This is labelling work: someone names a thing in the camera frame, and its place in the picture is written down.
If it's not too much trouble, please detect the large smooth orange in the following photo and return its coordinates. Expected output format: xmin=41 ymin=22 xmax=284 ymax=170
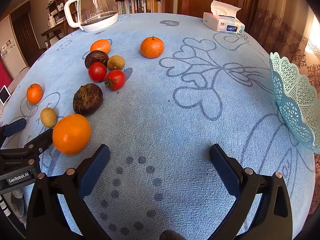
xmin=52 ymin=114 xmax=91 ymax=155

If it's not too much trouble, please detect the grey patterned mattress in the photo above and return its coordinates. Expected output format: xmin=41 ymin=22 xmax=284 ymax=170
xmin=7 ymin=66 xmax=30 ymax=93

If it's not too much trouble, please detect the bumpy mandarin with stem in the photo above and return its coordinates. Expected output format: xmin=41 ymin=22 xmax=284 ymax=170
xmin=140 ymin=36 xmax=165 ymax=59

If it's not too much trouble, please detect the dark wrinkled passion fruit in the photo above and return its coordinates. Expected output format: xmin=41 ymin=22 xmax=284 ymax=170
xmin=84 ymin=50 xmax=109 ymax=69

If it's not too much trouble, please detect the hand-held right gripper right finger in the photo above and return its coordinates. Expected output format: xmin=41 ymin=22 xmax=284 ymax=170
xmin=209 ymin=144 xmax=293 ymax=240

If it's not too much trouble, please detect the wooden desk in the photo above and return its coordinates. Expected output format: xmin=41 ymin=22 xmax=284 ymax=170
xmin=41 ymin=22 xmax=69 ymax=49

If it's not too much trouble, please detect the white tablet device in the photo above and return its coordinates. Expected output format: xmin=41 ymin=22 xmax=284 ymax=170
xmin=0 ymin=85 xmax=12 ymax=105

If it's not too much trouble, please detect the dark wooden door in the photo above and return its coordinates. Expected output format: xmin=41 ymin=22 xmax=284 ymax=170
xmin=10 ymin=1 xmax=40 ymax=65

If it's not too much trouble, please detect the wooden display shelf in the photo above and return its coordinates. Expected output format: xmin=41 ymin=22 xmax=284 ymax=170
xmin=46 ymin=0 xmax=78 ymax=29

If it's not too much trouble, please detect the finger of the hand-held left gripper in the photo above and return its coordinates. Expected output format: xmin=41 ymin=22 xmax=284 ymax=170
xmin=0 ymin=128 xmax=54 ymax=167
xmin=0 ymin=119 xmax=27 ymax=147

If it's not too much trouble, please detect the red wall panel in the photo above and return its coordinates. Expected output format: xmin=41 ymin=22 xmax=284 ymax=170
xmin=0 ymin=57 xmax=13 ymax=88

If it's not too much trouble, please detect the brown patterned curtain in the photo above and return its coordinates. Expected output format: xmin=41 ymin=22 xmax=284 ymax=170
xmin=250 ymin=0 xmax=320 ymax=105

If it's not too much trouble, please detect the red cherry tomato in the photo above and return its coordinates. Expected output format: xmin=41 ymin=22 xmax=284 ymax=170
xmin=88 ymin=62 xmax=107 ymax=83

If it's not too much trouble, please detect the orange persimmon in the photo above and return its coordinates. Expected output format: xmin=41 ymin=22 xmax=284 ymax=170
xmin=90 ymin=39 xmax=111 ymax=54

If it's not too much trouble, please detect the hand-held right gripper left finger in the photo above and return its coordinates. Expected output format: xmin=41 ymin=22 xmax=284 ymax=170
xmin=26 ymin=144 xmax=112 ymax=240

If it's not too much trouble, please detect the wall poster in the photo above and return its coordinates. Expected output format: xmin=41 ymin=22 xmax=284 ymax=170
xmin=0 ymin=39 xmax=17 ymax=58

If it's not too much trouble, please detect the red tomato with green calyx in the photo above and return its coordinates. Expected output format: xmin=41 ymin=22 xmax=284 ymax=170
xmin=104 ymin=69 xmax=126 ymax=91

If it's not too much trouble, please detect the white tissue pack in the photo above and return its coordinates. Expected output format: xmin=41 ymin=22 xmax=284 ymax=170
xmin=202 ymin=0 xmax=245 ymax=34

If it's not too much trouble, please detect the glass kettle with white handle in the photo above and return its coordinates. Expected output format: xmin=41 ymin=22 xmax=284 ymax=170
xmin=64 ymin=0 xmax=119 ymax=33

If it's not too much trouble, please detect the light blue lattice basket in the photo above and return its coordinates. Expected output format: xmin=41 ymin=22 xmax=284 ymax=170
xmin=269 ymin=52 xmax=320 ymax=154

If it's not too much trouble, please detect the small mandarin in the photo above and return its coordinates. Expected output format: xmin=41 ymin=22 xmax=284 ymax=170
xmin=26 ymin=83 xmax=44 ymax=105

